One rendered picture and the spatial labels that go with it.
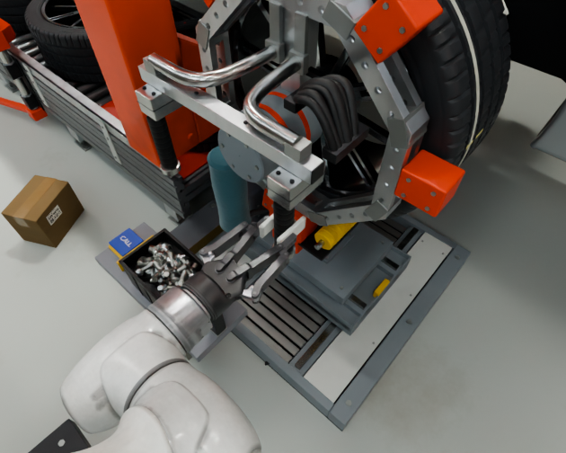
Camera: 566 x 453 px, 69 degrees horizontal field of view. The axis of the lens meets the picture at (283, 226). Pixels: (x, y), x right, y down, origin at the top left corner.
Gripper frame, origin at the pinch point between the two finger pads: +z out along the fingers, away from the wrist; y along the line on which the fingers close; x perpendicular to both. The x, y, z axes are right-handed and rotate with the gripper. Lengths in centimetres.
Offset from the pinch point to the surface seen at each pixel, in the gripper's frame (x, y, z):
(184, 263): -25.6, -23.2, -9.2
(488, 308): -83, 41, 70
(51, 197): -65, -112, -12
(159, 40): 5, -58, 20
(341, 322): -69, 6, 23
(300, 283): -69, -14, 25
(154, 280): -25.9, -25.1, -16.9
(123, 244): -35, -47, -14
